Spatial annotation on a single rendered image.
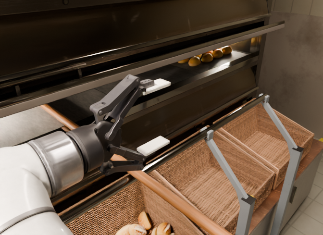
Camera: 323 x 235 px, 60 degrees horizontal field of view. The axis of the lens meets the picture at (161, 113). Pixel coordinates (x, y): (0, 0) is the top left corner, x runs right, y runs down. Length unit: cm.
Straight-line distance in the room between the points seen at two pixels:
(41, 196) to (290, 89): 339
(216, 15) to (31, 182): 138
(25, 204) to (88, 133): 14
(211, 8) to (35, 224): 141
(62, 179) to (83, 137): 7
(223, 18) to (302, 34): 188
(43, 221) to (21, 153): 10
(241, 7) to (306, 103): 199
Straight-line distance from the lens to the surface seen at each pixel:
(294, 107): 367
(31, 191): 40
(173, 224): 144
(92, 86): 96
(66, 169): 44
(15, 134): 123
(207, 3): 159
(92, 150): 46
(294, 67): 355
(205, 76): 168
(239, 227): 129
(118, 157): 93
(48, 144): 44
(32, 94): 88
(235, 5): 180
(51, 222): 39
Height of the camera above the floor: 176
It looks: 28 degrees down
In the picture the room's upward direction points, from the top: straight up
